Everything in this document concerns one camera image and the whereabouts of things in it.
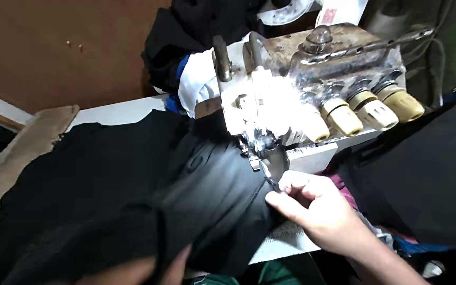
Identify maroon cloth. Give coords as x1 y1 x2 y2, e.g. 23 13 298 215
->
318 173 360 211

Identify black fabric garment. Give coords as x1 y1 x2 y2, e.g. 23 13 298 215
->
0 109 288 285

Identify white paper with red print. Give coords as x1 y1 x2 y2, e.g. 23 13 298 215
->
315 0 369 27

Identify pile of black cloth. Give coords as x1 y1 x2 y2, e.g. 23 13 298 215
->
141 0 268 94

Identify pile of mixed clothes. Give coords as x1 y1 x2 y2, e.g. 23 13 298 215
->
355 211 450 256

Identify white curved ring object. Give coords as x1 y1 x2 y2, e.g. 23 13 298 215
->
257 0 316 26

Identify blue cloth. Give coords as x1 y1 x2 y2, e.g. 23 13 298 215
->
165 55 191 115

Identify person's left hand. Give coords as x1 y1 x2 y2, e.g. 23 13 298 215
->
50 243 193 285

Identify person's legs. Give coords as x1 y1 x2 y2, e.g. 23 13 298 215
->
192 253 327 285

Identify person's right hand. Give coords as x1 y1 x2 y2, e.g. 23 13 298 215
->
265 170 373 259

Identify white cloth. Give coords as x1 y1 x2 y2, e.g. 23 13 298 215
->
178 49 221 119

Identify brown cardboard piece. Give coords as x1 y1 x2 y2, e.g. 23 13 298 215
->
0 105 80 238

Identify white sewing table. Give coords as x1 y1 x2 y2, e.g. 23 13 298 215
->
66 93 384 265

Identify person's right forearm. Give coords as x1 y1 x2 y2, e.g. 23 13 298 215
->
348 231 431 285

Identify overlock sewing machine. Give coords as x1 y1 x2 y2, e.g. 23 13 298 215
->
194 22 435 173

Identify grey cable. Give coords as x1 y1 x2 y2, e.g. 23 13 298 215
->
403 37 447 107

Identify large dark grey cloth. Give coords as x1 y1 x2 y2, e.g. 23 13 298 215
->
333 83 456 250

